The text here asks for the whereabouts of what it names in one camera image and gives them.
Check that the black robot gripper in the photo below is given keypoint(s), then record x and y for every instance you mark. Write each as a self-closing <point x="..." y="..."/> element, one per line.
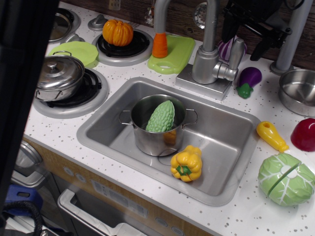
<point x="260" y="17"/>

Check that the silver faucet lever handle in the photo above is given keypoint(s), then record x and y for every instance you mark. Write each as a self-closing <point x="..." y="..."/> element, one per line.
<point x="236" y="53"/>

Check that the dark foreground robot arm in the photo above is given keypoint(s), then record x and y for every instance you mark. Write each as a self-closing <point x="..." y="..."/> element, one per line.
<point x="23" y="30"/>

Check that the purple striped onion toy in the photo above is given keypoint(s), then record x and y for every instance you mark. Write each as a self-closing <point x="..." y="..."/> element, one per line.
<point x="225" y="49"/>

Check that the purple eggplant toy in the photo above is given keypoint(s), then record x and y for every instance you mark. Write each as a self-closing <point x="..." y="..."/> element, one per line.
<point x="249" y="78"/>

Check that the clear glass knob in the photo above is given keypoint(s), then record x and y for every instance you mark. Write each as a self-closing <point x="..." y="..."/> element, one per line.
<point x="199" y="15"/>

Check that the silver toy faucet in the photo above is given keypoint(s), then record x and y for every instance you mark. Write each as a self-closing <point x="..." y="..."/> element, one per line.
<point x="207" y="75"/>

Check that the green cutting board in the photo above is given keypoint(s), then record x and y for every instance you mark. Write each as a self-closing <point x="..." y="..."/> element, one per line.
<point x="179" y="52"/>

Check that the steel bowl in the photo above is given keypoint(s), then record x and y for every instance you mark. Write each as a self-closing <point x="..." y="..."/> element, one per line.
<point x="297" y="91"/>

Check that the orange carrot toy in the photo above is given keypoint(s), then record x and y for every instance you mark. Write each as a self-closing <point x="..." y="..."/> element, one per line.
<point x="160" y="49"/>

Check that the yellow squash toy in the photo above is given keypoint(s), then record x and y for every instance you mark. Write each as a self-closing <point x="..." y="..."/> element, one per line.
<point x="268" y="132"/>

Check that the grey toy sink basin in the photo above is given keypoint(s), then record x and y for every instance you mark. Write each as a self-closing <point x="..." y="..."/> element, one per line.
<point x="226" y="137"/>

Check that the black back right burner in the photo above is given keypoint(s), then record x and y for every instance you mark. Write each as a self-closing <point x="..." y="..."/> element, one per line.
<point x="137" y="51"/>

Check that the black burner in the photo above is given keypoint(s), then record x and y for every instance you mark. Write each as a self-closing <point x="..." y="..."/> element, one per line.
<point x="137" y="51"/>
<point x="91" y="94"/>

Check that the red apple half toy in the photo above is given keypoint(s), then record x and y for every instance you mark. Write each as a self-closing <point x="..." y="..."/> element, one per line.
<point x="303" y="135"/>

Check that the green bitter gourd toy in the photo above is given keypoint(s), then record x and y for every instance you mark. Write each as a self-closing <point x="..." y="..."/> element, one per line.
<point x="162" y="118"/>

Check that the steel pot in sink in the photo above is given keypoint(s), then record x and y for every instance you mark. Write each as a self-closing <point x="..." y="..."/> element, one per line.
<point x="162" y="143"/>

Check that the orange pumpkin toy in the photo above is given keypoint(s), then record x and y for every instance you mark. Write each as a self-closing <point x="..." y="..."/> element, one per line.
<point x="117" y="33"/>

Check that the yellow bell pepper toy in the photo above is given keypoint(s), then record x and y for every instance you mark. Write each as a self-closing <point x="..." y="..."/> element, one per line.
<point x="187" y="164"/>

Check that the green cabbage toy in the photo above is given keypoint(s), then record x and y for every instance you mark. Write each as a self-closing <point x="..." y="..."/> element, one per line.
<point x="286" y="180"/>

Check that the grey stove knob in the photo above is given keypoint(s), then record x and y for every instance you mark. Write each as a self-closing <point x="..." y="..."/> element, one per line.
<point x="97" y="23"/>

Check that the green plastic plate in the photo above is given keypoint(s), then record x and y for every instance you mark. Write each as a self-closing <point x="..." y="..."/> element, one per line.
<point x="84" y="51"/>

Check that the black front burner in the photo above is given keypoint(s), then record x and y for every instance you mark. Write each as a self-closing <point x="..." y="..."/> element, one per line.
<point x="91" y="94"/>

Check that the grey knob behind plate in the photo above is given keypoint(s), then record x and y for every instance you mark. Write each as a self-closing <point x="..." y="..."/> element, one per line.
<point x="71" y="38"/>

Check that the steel pan lid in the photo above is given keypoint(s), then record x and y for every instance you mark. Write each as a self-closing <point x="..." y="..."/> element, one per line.
<point x="61" y="27"/>

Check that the steel pot with lid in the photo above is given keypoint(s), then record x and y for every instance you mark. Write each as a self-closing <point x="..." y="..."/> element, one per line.
<point x="60" y="77"/>

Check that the grey oven dial knob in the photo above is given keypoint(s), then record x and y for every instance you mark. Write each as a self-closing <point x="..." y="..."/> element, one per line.
<point x="27" y="156"/>

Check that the blue clamp object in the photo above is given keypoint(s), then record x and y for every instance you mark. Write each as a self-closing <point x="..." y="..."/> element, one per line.
<point x="22" y="201"/>

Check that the grey vertical post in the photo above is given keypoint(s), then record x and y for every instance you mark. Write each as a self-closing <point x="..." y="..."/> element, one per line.
<point x="297" y="23"/>

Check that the silver oven door handle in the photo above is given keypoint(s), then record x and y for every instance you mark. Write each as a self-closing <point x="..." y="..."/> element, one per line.
<point x="92" y="223"/>

